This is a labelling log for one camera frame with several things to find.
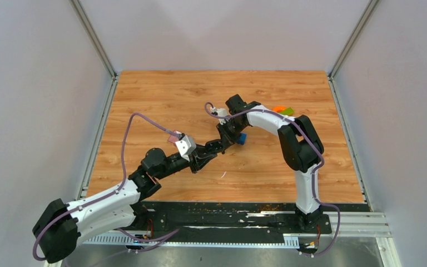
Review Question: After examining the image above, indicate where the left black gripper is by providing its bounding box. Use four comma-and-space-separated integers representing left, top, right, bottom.
156, 142, 218, 180

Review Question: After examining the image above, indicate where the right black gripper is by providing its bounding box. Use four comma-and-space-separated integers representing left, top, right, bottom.
216, 118, 247, 151

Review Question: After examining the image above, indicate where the black earbud charging case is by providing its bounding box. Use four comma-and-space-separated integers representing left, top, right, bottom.
205, 139, 225, 154

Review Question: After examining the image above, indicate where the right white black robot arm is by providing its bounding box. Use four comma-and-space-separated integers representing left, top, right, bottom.
205, 95, 324, 232

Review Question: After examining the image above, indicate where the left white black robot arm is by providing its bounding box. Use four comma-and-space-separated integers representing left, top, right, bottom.
32, 140, 225, 263

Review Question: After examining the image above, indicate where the blue toy brick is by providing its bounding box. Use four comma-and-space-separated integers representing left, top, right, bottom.
236, 132, 247, 145

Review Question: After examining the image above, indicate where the pink small carton box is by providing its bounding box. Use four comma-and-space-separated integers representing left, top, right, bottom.
167, 130, 182, 144

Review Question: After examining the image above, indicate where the green toy brick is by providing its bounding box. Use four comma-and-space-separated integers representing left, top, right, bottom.
279, 107, 295, 116

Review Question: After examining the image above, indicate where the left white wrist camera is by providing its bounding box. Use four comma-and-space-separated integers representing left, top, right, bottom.
175, 135, 197, 161

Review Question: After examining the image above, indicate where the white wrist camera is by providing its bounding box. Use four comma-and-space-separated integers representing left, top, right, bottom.
175, 135, 197, 161
210, 107, 229, 125

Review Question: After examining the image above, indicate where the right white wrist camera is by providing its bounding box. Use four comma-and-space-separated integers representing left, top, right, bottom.
210, 107, 229, 125

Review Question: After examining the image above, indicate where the orange ring toy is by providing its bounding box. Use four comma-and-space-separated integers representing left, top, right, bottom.
272, 106, 287, 113

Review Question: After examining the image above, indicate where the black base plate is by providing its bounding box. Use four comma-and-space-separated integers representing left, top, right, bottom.
123, 201, 332, 244

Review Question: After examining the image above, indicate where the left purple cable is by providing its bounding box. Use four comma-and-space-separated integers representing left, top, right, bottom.
32, 112, 183, 261

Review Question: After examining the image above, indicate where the purple cable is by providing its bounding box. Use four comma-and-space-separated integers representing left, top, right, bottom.
32, 112, 183, 261
204, 102, 341, 258

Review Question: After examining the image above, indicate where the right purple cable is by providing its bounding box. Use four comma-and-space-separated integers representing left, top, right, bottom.
204, 102, 341, 258

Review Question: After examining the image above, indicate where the white slotted cable duct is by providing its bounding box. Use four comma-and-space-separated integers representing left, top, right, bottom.
85, 233, 300, 248

